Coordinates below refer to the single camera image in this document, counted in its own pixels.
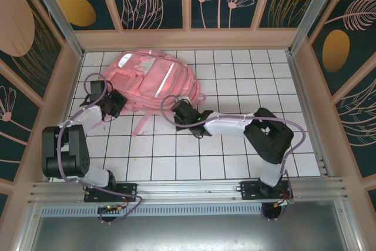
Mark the pink backpack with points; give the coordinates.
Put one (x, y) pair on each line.
(152, 77)

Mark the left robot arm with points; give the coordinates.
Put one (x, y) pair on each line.
(64, 151)

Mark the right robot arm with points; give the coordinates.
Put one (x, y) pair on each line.
(270, 136)

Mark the small circuit board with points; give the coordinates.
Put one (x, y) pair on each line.
(285, 203)
(113, 208)

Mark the grey metal sheet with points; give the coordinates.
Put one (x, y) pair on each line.
(188, 233)

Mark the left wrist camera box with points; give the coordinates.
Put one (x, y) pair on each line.
(97, 88)

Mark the aluminium table side rail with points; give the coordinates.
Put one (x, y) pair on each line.
(77, 67)
(303, 92)

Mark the aluminium mounting rail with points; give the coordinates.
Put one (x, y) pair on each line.
(188, 189)

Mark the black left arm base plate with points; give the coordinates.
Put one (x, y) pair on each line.
(127, 190)

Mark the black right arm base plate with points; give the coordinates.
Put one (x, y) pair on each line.
(249, 190)

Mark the aluminium corner post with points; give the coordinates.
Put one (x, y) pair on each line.
(313, 13)
(58, 18)

